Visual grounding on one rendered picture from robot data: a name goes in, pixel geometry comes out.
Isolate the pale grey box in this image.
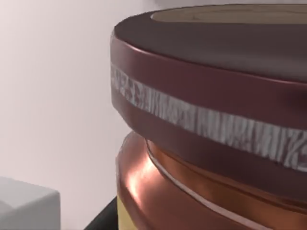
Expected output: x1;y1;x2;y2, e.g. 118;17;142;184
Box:
0;175;61;230

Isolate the brown bottle with maroon cap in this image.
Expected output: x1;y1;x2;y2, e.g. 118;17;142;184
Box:
109;4;307;230

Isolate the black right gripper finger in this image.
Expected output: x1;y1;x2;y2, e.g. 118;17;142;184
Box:
83;195;118;230

